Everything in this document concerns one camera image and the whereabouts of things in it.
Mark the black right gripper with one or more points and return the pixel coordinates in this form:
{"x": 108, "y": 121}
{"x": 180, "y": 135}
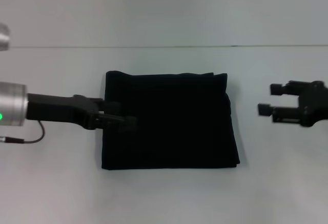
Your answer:
{"x": 314, "y": 103}

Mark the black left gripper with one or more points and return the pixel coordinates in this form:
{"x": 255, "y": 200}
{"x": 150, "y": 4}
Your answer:
{"x": 64, "y": 110}

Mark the black t-shirt with FREE print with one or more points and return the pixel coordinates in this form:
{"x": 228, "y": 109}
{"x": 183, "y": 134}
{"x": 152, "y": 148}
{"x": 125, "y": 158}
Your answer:
{"x": 169, "y": 121}

